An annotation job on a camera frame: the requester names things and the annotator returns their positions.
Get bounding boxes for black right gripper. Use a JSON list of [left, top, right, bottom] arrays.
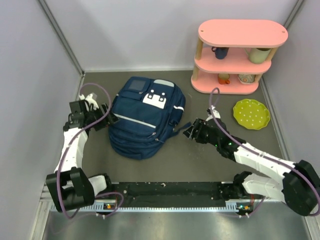
[[183, 118, 220, 147]]

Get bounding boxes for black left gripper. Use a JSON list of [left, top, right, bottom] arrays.
[[85, 102, 120, 131]]

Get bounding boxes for navy blue student backpack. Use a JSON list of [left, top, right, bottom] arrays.
[[108, 76, 192, 160]]

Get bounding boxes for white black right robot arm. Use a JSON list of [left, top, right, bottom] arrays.
[[183, 117, 320, 216]]

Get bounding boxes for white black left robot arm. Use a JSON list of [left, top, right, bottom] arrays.
[[45, 93, 118, 213]]

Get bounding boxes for orange small cup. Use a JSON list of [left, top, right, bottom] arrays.
[[217, 73, 230, 85]]

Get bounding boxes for green polka dot plate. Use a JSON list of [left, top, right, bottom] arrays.
[[233, 98, 271, 130]]

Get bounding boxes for patterned small bowl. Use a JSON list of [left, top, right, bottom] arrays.
[[237, 74, 255, 85]]

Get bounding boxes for dark blue mug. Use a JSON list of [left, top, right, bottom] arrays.
[[211, 46, 229, 60]]

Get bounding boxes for pink three-tier shelf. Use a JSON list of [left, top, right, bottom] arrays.
[[191, 19, 289, 95]]

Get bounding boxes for cream green mug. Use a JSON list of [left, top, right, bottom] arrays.
[[244, 48, 271, 64]]

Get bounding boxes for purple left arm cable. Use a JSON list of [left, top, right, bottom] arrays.
[[56, 83, 125, 220]]

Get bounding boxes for grey slotted cable duct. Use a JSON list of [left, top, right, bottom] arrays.
[[49, 201, 253, 213]]

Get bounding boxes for aluminium frame rail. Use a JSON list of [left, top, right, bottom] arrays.
[[39, 183, 53, 203]]

